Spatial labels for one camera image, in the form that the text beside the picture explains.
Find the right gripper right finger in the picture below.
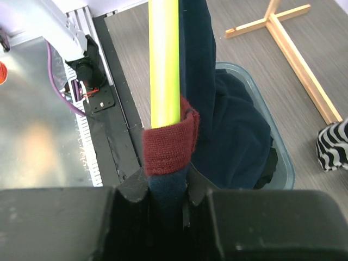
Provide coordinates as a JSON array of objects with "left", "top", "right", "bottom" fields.
[{"left": 186, "top": 166, "right": 347, "bottom": 260}]

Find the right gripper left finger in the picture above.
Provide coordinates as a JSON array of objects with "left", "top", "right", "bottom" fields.
[{"left": 1, "top": 170, "right": 148, "bottom": 260}]

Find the navy maroon tank top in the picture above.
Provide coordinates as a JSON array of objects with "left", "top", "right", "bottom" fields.
[{"left": 142, "top": 0, "right": 274, "bottom": 261}]

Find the striped black white tank top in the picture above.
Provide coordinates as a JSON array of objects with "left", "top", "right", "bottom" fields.
[{"left": 315, "top": 119, "right": 347, "bottom": 172}]

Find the neon yellow hanger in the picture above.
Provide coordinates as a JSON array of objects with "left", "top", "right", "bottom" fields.
[{"left": 148, "top": 0, "right": 181, "bottom": 128}]

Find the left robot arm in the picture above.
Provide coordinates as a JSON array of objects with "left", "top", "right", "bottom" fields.
[{"left": 1, "top": 1, "right": 107, "bottom": 90}]

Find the blue plastic tub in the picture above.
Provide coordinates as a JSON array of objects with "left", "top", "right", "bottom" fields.
[{"left": 216, "top": 62, "right": 295, "bottom": 190}]

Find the wooden clothes rack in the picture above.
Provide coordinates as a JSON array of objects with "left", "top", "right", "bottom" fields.
[{"left": 225, "top": 0, "right": 343, "bottom": 125}]

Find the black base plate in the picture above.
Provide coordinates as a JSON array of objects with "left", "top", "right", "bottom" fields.
[{"left": 88, "top": 16, "right": 143, "bottom": 186}]

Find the white slotted cable duct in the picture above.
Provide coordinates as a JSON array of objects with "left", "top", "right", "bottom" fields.
[{"left": 64, "top": 64, "right": 103, "bottom": 187}]

